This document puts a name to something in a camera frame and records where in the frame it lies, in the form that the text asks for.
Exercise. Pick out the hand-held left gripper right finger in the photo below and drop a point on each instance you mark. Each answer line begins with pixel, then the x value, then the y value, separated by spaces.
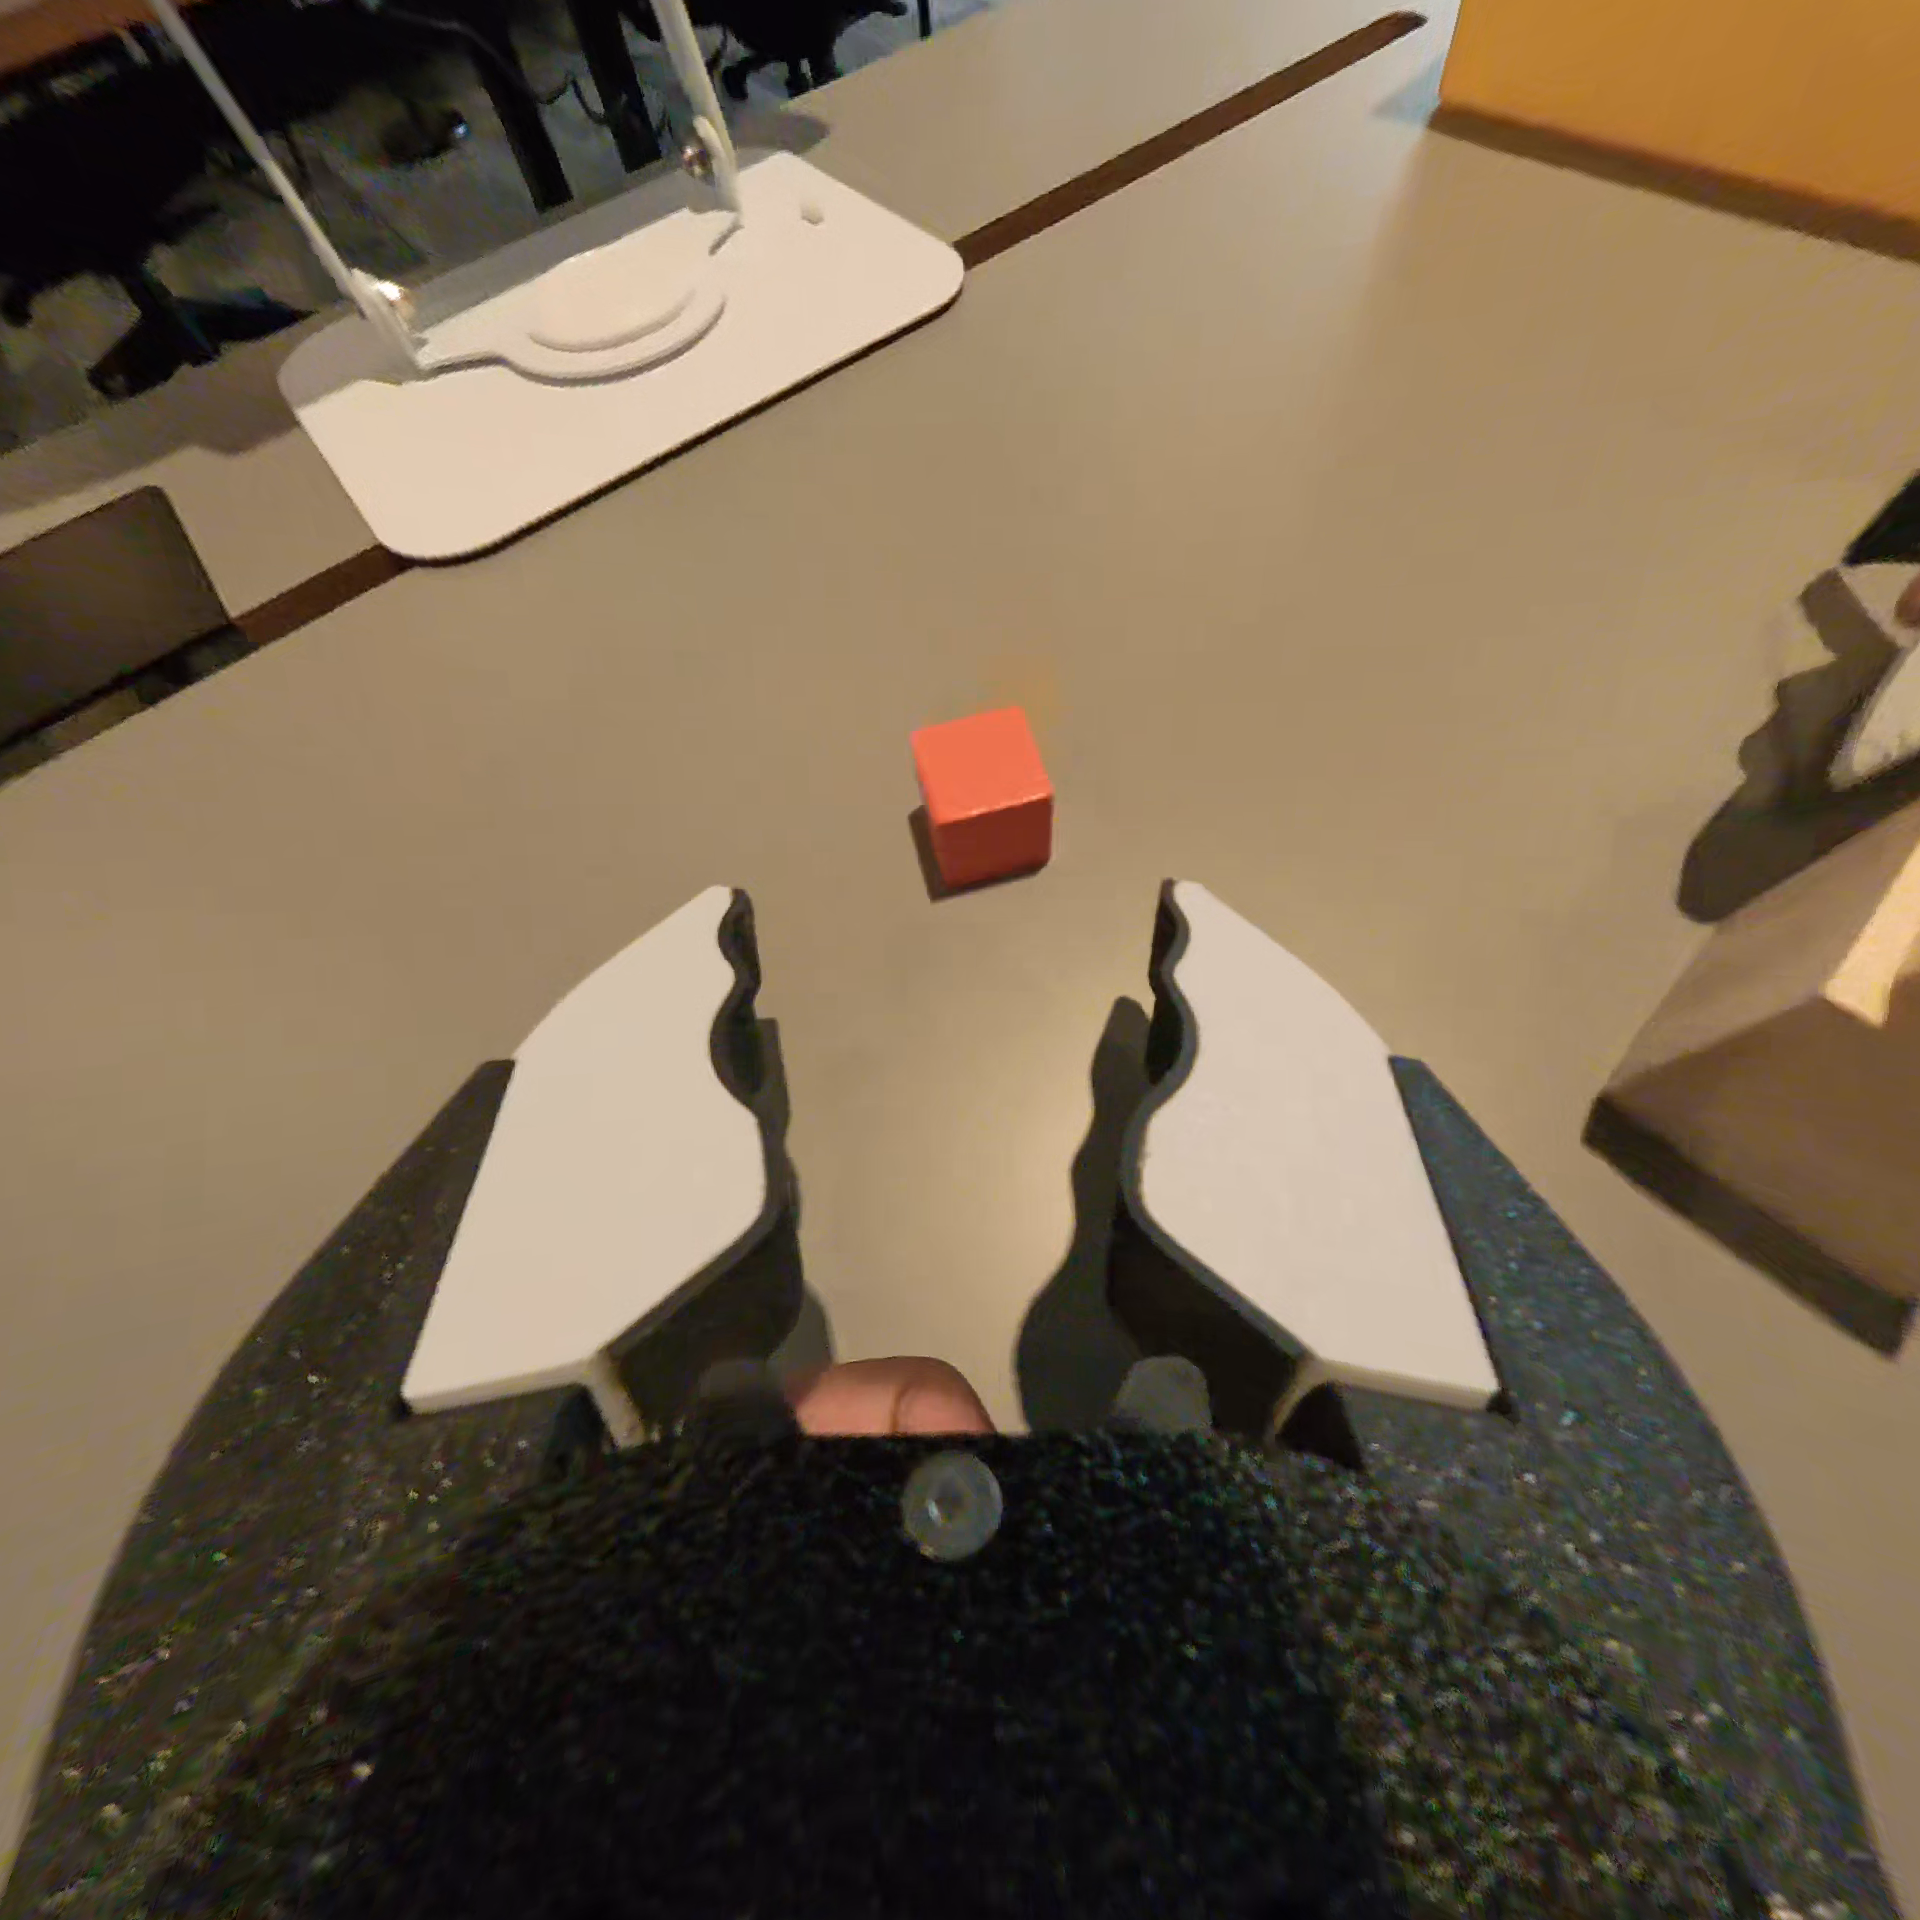
pixel 1290 1185

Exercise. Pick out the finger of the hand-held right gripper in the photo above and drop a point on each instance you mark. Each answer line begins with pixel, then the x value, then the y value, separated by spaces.
pixel 1875 720

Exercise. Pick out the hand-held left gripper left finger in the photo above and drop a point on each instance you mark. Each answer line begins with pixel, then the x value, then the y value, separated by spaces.
pixel 601 1201

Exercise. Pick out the red wooden cube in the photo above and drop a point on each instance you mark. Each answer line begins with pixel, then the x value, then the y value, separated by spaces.
pixel 985 795

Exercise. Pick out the person's left hand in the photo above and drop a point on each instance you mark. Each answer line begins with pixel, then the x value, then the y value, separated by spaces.
pixel 892 1396

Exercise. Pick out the yellow box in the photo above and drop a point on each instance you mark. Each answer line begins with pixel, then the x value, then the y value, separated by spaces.
pixel 1695 76

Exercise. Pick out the dark brown chair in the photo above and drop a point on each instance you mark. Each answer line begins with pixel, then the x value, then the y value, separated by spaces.
pixel 91 600

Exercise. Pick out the white stand base board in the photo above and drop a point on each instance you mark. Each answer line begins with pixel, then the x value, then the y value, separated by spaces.
pixel 645 404

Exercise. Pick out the black desk leg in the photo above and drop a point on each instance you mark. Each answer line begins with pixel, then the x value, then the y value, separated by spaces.
pixel 541 105

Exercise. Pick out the black office chair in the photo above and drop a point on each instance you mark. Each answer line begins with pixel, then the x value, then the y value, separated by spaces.
pixel 107 194

